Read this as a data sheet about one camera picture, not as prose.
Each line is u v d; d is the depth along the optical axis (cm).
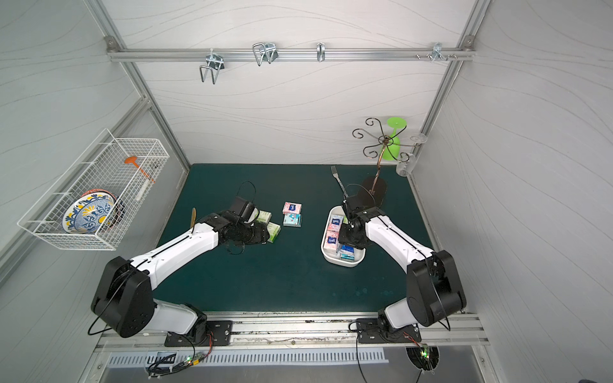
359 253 90
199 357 69
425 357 72
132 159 79
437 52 76
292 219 98
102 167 71
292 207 101
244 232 71
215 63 78
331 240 88
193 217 102
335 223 93
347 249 83
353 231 63
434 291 44
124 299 42
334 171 119
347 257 88
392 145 86
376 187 106
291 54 78
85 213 61
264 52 77
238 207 68
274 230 93
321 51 72
